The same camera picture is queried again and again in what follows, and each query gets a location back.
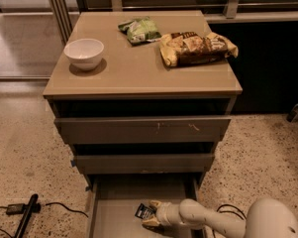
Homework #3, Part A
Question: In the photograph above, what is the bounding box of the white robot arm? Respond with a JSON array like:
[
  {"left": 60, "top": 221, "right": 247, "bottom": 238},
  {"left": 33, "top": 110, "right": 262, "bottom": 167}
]
[{"left": 140, "top": 198, "right": 298, "bottom": 238}]

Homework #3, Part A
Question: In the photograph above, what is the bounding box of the white ceramic bowl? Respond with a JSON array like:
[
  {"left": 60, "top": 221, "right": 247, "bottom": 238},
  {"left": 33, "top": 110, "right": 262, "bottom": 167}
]
[{"left": 63, "top": 39, "right": 104, "bottom": 70}]

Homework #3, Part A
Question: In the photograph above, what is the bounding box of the black cylindrical rod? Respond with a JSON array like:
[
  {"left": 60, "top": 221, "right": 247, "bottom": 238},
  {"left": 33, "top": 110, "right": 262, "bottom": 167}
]
[{"left": 13, "top": 194, "right": 41, "bottom": 238}]

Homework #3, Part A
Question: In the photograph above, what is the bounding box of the open bottom grey drawer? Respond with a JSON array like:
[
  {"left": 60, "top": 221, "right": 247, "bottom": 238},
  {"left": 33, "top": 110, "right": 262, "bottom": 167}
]
[{"left": 86, "top": 174, "right": 206, "bottom": 238}]

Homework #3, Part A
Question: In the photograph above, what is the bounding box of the green snack bag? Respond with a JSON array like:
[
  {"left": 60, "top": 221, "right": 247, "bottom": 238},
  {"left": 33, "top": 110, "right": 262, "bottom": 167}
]
[{"left": 118, "top": 17, "right": 161, "bottom": 46}]

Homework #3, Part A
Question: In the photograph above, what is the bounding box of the black cable loop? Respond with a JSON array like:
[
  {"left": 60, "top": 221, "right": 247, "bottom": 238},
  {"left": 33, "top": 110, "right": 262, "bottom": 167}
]
[{"left": 211, "top": 203, "right": 248, "bottom": 238}]

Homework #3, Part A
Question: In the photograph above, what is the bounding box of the grey drawer cabinet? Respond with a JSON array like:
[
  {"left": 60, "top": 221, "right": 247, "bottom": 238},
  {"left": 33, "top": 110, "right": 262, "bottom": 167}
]
[{"left": 43, "top": 10, "right": 244, "bottom": 238}]

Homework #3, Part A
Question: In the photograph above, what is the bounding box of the middle grey drawer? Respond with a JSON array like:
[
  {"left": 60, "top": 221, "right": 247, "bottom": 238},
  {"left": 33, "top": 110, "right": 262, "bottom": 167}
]
[{"left": 74, "top": 154, "right": 214, "bottom": 175}]

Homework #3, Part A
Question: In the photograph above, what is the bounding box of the top grey drawer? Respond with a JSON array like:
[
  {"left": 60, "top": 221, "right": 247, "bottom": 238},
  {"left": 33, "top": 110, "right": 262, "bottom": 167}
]
[{"left": 54, "top": 116, "right": 231, "bottom": 144}]

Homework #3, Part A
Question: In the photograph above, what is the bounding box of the thin black floor cable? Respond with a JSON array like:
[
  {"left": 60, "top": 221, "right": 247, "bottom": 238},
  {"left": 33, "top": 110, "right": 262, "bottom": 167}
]
[{"left": 0, "top": 201, "right": 89, "bottom": 238}]

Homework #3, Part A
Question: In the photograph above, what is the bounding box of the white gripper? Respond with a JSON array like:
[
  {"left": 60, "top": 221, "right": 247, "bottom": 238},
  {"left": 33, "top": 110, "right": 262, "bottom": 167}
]
[{"left": 142, "top": 200, "right": 181, "bottom": 230}]

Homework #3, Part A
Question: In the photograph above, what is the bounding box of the black power adapter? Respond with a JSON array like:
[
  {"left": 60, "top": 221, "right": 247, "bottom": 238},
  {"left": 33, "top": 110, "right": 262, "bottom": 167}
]
[{"left": 6, "top": 203, "right": 25, "bottom": 215}]

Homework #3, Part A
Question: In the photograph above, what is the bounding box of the yellow brown chip bag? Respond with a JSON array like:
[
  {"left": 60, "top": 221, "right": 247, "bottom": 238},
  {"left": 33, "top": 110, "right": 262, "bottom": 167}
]
[{"left": 159, "top": 32, "right": 239, "bottom": 67}]

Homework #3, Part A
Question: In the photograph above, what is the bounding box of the dark blue rxbar wrapper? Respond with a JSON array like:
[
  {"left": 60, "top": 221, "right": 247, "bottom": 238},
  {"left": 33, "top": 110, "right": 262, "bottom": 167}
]
[{"left": 135, "top": 203, "right": 155, "bottom": 219}]

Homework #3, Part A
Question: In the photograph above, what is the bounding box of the small grey floor device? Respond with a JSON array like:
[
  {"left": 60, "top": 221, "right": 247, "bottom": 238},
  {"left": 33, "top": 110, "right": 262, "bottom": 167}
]
[{"left": 286, "top": 103, "right": 298, "bottom": 122}]

